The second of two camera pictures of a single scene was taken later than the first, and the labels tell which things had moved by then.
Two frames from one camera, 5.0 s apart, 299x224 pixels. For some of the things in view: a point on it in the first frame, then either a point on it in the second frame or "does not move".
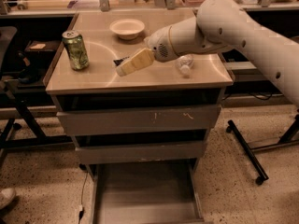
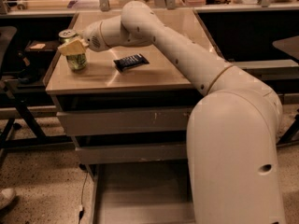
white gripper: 159,45 -> 92,36
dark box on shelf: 41,53 does not move
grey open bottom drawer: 146,192 does not move
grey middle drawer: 143,151 does not move
